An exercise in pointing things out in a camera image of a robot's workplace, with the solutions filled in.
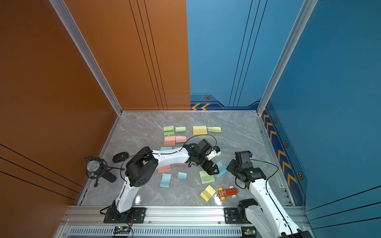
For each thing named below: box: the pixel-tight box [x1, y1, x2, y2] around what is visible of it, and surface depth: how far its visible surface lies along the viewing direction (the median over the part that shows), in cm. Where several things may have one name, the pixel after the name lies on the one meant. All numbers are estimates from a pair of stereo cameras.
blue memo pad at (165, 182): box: [159, 173, 172, 188], surface depth 86 cm
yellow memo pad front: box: [199, 184, 217, 203], surface depth 81 cm
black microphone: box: [84, 155, 125, 188], surface depth 71 cm
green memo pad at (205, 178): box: [199, 170, 215, 184], surface depth 85 cm
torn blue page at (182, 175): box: [177, 171, 188, 180], surface depth 88 cm
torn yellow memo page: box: [207, 126, 222, 133], surface depth 110 cm
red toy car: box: [216, 185, 240, 201], surface depth 81 cm
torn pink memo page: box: [175, 135, 187, 143], surface depth 106 cm
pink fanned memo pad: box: [163, 135, 176, 147], surface depth 102 cm
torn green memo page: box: [175, 126, 187, 132], surface depth 113 cm
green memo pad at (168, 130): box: [163, 125, 175, 136], surface depth 108 cm
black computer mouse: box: [112, 151, 129, 163], surface depth 95 cm
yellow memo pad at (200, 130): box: [192, 125, 208, 135], surface depth 111 cm
